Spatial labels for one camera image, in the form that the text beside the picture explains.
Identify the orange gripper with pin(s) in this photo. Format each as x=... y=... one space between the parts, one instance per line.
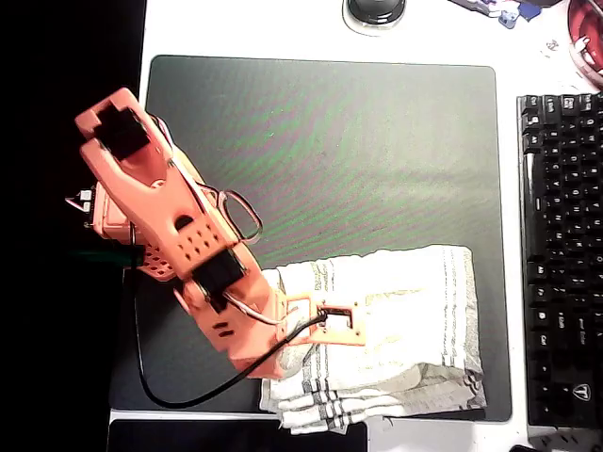
x=264 y=366

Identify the white striped towel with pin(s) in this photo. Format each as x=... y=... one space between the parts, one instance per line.
x=400 y=282

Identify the orange SO-100 robot arm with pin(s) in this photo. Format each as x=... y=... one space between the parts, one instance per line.
x=141 y=188

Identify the black flat tablet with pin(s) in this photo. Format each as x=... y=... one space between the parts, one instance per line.
x=188 y=438

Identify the dark desk mat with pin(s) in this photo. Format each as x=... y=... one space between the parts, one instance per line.
x=353 y=141

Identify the small black object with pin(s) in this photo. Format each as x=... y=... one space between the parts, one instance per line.
x=523 y=448

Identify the black keyboard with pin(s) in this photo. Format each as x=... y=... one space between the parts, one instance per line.
x=565 y=235

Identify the black dome on white base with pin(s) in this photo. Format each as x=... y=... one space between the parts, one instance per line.
x=377 y=11

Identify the blue and white clutter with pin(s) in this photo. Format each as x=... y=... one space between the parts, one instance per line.
x=509 y=14

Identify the red bowl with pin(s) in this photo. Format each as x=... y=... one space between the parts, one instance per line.
x=589 y=37

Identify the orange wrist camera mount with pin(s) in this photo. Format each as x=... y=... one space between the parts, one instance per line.
x=358 y=325

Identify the orange perforated base plate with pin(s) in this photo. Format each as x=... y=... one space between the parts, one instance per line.
x=158 y=266

